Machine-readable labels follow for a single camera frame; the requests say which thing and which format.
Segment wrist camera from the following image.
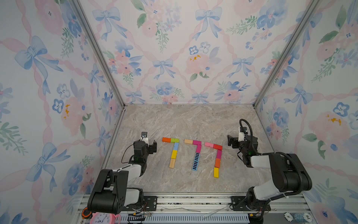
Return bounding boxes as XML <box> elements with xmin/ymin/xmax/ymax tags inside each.
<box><xmin>140</xmin><ymin>132</ymin><xmax>149</xmax><ymax>145</ymax></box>
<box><xmin>238</xmin><ymin>127</ymin><xmax>249</xmax><ymax>142</ymax></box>

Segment yellow block front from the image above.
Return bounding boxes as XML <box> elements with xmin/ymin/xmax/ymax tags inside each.
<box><xmin>213</xmin><ymin>167</ymin><xmax>219</xmax><ymax>178</ymax></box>

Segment yellow block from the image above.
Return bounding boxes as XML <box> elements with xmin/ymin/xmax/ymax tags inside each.
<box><xmin>171</xmin><ymin>150</ymin><xmax>178</xmax><ymax>159</ymax></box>
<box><xmin>213</xmin><ymin>167</ymin><xmax>219</xmax><ymax>178</ymax></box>

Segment aluminium left corner post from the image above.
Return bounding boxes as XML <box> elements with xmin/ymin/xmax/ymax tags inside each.
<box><xmin>69</xmin><ymin>0</ymin><xmax>125</xmax><ymax>109</ymax></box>

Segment pink alarm clock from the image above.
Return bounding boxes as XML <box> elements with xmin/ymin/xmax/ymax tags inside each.
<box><xmin>90</xmin><ymin>212</ymin><xmax>121</xmax><ymax>224</ymax></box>

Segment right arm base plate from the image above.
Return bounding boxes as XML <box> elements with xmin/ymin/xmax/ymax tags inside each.
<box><xmin>230</xmin><ymin>196</ymin><xmax>266</xmax><ymax>212</ymax></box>

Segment striped natural wood block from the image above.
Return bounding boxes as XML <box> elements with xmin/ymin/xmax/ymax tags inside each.
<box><xmin>169</xmin><ymin>158</ymin><xmax>176</xmax><ymax>169</ymax></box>

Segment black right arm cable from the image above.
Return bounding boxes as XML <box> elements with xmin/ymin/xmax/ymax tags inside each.
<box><xmin>239</xmin><ymin>119</ymin><xmax>304</xmax><ymax>197</ymax></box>

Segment aluminium corner post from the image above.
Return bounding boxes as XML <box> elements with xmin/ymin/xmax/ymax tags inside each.
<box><xmin>69</xmin><ymin>0</ymin><xmax>125</xmax><ymax>109</ymax></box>
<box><xmin>253</xmin><ymin>0</ymin><xmax>321</xmax><ymax>109</ymax></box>

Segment light blue block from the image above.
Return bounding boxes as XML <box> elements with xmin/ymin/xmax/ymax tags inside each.
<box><xmin>173</xmin><ymin>142</ymin><xmax>179</xmax><ymax>151</ymax></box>

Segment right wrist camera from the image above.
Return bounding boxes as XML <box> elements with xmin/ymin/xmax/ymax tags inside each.
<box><xmin>238</xmin><ymin>127</ymin><xmax>249</xmax><ymax>142</ymax></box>

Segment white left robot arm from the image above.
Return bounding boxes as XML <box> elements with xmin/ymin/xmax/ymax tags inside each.
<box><xmin>87</xmin><ymin>140</ymin><xmax>157</xmax><ymax>215</ymax></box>

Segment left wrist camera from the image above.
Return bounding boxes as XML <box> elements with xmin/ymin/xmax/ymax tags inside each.
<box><xmin>140</xmin><ymin>132</ymin><xmax>149</xmax><ymax>145</ymax></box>

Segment light pink block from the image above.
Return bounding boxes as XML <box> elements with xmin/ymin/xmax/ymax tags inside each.
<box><xmin>205</xmin><ymin>142</ymin><xmax>213</xmax><ymax>148</ymax></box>

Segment green block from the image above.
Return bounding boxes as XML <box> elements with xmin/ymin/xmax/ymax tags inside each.
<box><xmin>171</xmin><ymin>138</ymin><xmax>180</xmax><ymax>143</ymax></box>

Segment aluminium right corner post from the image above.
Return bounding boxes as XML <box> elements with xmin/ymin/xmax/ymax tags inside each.
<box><xmin>253</xmin><ymin>0</ymin><xmax>321</xmax><ymax>109</ymax></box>

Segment blue slotted block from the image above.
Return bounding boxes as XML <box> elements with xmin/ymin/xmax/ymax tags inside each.
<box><xmin>192</xmin><ymin>161</ymin><xmax>198</xmax><ymax>171</ymax></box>
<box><xmin>194</xmin><ymin>153</ymin><xmax>200</xmax><ymax>162</ymax></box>

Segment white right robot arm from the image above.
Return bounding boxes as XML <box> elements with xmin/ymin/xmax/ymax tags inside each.
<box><xmin>227</xmin><ymin>135</ymin><xmax>313</xmax><ymax>211</ymax></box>

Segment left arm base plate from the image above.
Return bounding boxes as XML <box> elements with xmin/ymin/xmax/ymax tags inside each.
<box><xmin>132</xmin><ymin>196</ymin><xmax>158</xmax><ymax>211</ymax></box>

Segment orange black tape measure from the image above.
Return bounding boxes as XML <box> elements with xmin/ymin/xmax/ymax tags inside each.
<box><xmin>81</xmin><ymin>207</ymin><xmax>92</xmax><ymax>219</ymax></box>

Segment white gear parts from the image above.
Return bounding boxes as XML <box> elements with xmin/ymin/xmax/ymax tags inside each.
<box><xmin>284</xmin><ymin>212</ymin><xmax>313</xmax><ymax>223</ymax></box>

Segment orange block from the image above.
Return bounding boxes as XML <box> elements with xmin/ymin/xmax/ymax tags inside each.
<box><xmin>162</xmin><ymin>137</ymin><xmax>171</xmax><ymax>143</ymax></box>
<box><xmin>214</xmin><ymin>158</ymin><xmax>221</xmax><ymax>169</ymax></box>

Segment red block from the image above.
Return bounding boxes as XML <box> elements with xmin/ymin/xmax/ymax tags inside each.
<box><xmin>213</xmin><ymin>144</ymin><xmax>223</xmax><ymax>151</ymax></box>

